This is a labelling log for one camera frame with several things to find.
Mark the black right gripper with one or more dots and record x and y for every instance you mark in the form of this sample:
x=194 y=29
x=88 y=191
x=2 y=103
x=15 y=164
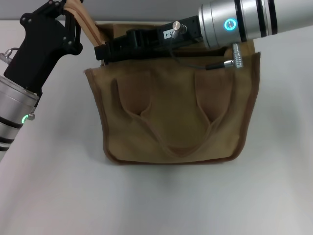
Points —
x=146 y=41

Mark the khaki canvas food bag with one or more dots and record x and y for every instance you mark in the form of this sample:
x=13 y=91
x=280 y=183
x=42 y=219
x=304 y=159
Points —
x=171 y=117

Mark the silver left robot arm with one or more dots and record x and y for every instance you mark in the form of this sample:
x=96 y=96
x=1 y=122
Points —
x=12 y=117

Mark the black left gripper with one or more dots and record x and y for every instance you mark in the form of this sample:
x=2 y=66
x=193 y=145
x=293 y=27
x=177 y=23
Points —
x=41 y=49

